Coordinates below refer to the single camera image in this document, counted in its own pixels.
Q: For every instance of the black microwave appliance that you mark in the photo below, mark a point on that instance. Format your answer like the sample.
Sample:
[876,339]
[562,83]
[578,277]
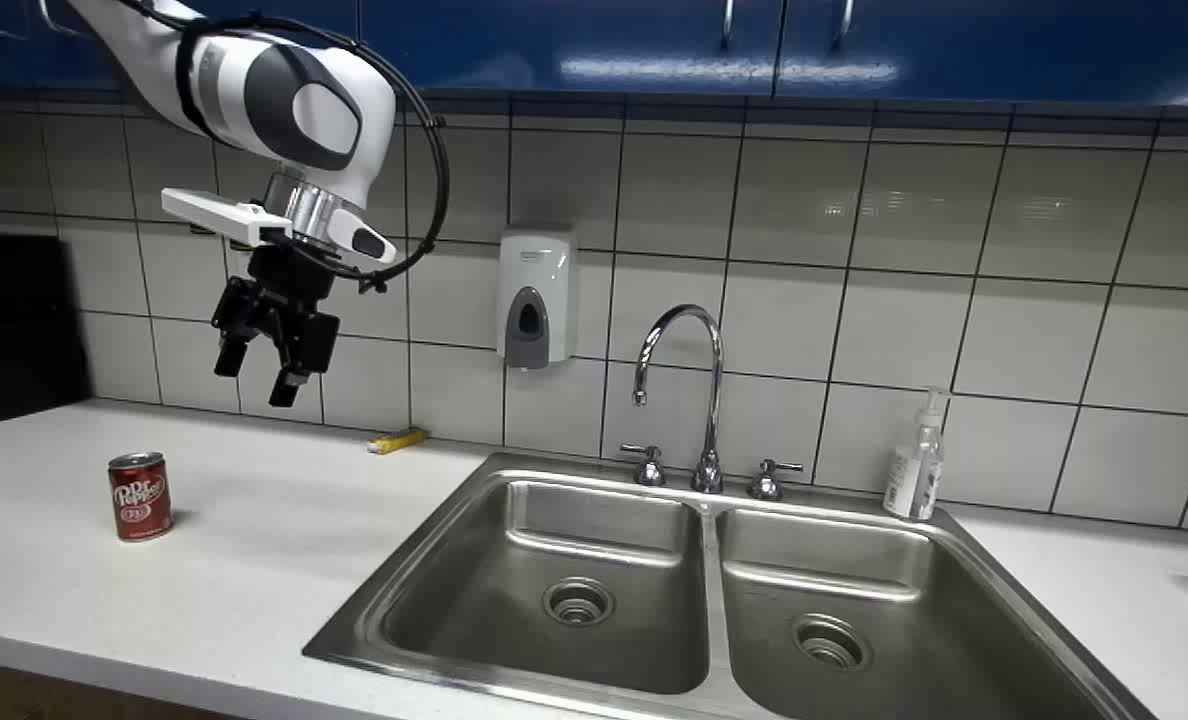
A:
[15,326]

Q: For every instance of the white wall soap dispenser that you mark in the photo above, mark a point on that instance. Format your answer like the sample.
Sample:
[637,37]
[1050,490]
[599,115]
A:
[533,301]

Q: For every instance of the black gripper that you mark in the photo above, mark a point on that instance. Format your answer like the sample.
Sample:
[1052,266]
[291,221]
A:
[281,290]

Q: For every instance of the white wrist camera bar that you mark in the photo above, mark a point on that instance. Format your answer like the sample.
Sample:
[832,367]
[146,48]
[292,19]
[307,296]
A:
[216,215]

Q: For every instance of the stainless steel double sink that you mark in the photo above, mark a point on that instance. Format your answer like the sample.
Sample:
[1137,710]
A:
[712,527]

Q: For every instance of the round sink drain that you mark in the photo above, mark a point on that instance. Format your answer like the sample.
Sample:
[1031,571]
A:
[829,643]
[578,600]

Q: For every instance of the small yellow object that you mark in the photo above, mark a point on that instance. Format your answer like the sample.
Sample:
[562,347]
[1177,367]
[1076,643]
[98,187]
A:
[396,442]

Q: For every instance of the blue wall cabinets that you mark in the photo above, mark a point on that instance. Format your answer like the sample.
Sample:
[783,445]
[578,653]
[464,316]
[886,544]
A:
[592,42]

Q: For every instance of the red dr pepper can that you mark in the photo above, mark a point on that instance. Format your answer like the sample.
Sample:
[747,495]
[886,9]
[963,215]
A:
[139,499]

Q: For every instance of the chrome faucet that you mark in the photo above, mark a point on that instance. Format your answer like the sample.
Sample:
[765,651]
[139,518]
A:
[712,401]

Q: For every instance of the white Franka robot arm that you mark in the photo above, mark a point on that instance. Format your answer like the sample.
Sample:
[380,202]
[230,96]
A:
[272,92]

